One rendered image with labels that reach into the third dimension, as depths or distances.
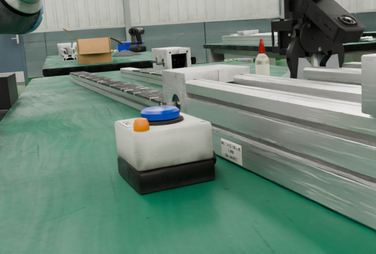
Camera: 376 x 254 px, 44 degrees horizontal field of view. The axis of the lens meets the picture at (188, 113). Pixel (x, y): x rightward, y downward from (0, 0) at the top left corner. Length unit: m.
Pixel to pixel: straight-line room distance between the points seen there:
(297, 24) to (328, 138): 0.39
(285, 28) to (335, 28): 0.11
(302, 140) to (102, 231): 0.18
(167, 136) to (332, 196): 0.16
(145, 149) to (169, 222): 0.09
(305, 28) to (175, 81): 0.22
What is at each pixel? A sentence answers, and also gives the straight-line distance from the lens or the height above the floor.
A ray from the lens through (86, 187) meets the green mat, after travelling 0.48.
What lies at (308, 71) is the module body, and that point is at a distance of 0.70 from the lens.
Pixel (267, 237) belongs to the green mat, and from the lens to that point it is 0.35.
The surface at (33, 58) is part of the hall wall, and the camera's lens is 11.67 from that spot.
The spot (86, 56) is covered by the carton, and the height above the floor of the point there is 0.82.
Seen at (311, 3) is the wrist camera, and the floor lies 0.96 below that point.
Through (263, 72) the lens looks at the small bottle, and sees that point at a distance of 1.24.
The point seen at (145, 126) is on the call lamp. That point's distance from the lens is 0.43.
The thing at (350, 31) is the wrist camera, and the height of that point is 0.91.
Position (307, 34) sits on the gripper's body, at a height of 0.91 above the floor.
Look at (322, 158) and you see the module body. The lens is 0.38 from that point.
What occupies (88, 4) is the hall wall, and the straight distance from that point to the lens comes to 11.70.
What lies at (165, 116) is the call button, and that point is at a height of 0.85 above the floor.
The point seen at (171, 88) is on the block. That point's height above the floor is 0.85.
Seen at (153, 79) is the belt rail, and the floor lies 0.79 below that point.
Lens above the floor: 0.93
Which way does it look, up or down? 10 degrees down
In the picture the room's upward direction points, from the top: 4 degrees counter-clockwise
